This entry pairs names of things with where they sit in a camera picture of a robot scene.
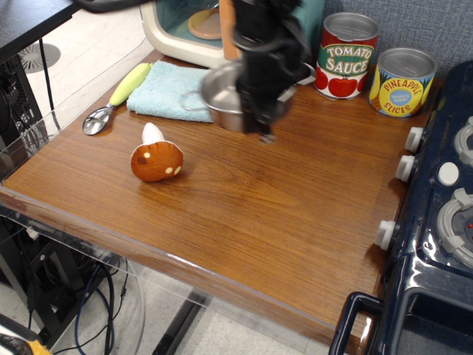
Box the brown plush mushroom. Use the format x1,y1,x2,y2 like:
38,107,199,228
130,122,183,182

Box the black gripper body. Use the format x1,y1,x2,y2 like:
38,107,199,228
234,21,311,115

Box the tomato sauce can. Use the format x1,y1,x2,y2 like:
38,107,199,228
314,12,379,99

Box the blue cable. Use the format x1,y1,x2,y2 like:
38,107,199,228
74,263,115,355

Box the green handled metal scoop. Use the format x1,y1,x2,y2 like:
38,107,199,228
82,63,153,135

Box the dark blue toy stove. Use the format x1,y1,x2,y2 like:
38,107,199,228
330,61,472,354

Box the pineapple slices can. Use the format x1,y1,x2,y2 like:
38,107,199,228
369,47,438,118

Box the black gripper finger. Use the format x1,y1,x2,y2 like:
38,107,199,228
242,105,276,143

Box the black cable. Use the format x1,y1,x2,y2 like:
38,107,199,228
51,258,129,355

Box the orange toy plate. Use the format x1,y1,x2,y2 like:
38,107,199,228
188,8,222,40

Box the black desk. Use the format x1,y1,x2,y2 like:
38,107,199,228
0,0,86,149

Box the light blue folded cloth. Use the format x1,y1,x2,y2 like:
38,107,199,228
126,61,212,124

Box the stainless steel pot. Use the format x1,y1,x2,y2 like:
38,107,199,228
200,60,315,132

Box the teal toy microwave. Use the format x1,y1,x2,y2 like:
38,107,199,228
140,1,324,67

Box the white stove knob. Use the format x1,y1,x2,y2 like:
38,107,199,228
395,155,415,183
404,127,423,153
375,220,396,251

